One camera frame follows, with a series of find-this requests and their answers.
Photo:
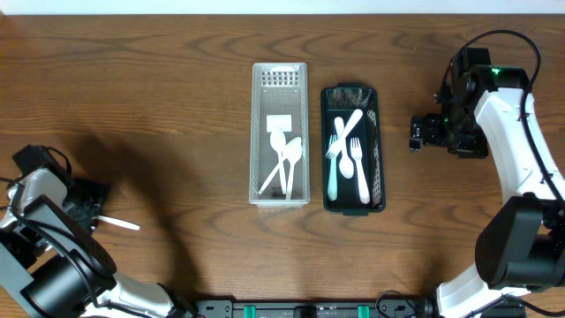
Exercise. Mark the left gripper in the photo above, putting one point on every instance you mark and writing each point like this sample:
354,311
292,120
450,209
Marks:
89,201

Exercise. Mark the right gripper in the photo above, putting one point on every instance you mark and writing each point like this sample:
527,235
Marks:
435,132

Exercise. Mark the white spoon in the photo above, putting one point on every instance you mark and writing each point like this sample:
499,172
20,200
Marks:
119,222
345,163
278,143
270,176

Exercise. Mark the white fork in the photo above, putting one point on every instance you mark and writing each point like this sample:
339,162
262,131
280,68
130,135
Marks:
357,154
335,148

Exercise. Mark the pale green plastic fork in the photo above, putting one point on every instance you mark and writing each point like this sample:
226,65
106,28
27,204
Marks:
332,180

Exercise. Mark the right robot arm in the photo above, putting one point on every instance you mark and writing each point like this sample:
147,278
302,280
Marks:
489,110

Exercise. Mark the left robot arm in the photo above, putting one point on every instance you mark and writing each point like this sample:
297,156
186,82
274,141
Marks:
51,265

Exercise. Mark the black plastic basket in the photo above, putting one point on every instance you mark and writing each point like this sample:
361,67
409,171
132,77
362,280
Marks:
341,101

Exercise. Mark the white label in basket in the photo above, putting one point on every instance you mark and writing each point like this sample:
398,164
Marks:
279,122

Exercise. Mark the clear plastic basket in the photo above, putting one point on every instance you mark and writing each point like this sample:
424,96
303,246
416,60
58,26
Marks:
278,89

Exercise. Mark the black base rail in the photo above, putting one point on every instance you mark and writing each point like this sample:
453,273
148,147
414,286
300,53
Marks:
388,304

